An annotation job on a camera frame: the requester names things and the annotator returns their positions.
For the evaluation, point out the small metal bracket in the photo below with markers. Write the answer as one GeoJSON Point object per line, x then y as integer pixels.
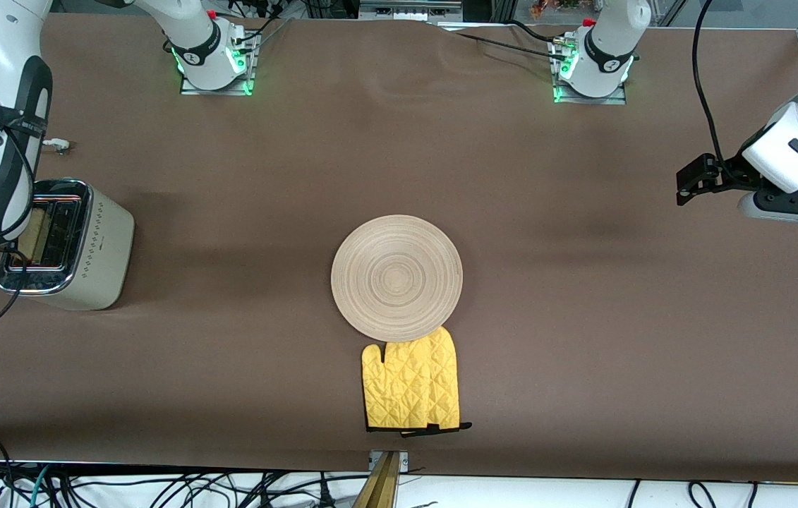
{"type": "Point", "coordinates": [404, 462]}

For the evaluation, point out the round wooden plate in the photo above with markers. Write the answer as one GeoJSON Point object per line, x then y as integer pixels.
{"type": "Point", "coordinates": [396, 279]}

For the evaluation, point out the brown table cover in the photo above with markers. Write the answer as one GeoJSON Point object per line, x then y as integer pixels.
{"type": "Point", "coordinates": [582, 317]}

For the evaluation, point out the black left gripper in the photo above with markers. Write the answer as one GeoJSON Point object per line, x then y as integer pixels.
{"type": "Point", "coordinates": [736, 173]}

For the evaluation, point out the grey power strip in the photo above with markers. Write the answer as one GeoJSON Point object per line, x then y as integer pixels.
{"type": "Point", "coordinates": [409, 10]}

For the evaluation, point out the cream and chrome toaster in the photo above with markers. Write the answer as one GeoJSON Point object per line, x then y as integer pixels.
{"type": "Point", "coordinates": [99, 247]}

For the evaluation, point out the brown bread slice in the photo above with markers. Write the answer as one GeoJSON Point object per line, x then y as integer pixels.
{"type": "Point", "coordinates": [35, 233]}

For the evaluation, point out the yellow quilted oven mitt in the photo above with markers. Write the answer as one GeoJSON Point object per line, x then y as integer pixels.
{"type": "Point", "coordinates": [398, 388]}
{"type": "Point", "coordinates": [446, 381]}

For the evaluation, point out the brass coloured bar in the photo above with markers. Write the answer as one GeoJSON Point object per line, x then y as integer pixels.
{"type": "Point", "coordinates": [381, 487]}

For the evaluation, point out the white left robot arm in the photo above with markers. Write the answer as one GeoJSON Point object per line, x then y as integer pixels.
{"type": "Point", "coordinates": [607, 49]}

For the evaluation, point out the orange background item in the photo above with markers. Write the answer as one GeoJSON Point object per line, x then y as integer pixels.
{"type": "Point", "coordinates": [561, 8]}

